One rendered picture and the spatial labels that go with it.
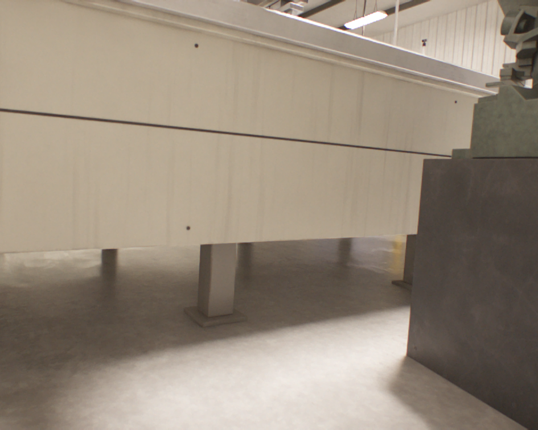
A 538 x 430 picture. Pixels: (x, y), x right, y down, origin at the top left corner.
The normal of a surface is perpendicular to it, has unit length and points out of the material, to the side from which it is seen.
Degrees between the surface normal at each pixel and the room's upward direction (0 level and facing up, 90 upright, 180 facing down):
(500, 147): 90
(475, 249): 90
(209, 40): 90
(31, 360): 0
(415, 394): 0
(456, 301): 90
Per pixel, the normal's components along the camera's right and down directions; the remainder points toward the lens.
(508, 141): -0.93, -0.02
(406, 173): 0.51, 0.10
